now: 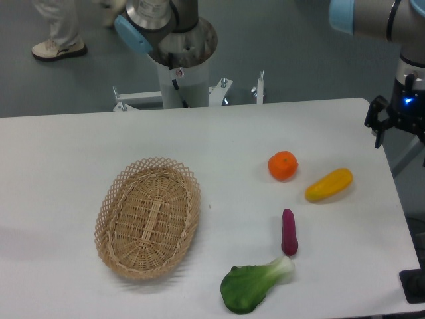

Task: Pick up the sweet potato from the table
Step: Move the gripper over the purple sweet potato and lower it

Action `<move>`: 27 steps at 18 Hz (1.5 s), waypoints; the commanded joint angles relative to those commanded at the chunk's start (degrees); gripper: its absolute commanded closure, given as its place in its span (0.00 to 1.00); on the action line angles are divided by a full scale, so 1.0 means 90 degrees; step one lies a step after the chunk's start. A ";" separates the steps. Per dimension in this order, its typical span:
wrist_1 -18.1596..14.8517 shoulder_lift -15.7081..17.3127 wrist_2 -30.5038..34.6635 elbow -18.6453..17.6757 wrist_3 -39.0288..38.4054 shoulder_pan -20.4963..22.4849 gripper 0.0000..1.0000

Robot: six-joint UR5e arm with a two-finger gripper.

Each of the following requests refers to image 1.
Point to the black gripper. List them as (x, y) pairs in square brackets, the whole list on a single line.
[(405, 111)]

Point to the purple sweet potato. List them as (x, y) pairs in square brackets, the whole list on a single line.
[(289, 241)]

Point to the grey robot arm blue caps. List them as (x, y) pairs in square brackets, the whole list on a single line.
[(145, 24)]

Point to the yellow mango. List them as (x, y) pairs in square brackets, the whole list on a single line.
[(330, 185)]

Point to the orange tangerine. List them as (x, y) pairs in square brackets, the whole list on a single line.
[(282, 165)]

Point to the black device at table edge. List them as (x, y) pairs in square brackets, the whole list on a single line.
[(413, 285)]

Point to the green bok choy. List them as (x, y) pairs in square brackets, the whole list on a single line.
[(245, 287)]

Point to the woven wicker basket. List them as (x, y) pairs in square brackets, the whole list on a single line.
[(148, 218)]

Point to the person's leg light trousers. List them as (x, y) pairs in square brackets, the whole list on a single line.
[(62, 18)]

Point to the beige sneaker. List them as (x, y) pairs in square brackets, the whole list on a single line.
[(50, 51)]

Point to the white frame leg at right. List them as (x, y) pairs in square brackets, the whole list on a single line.
[(408, 154)]

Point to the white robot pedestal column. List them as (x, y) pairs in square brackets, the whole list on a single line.
[(182, 61)]

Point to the white metal base frame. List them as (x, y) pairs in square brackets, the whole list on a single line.
[(178, 94)]

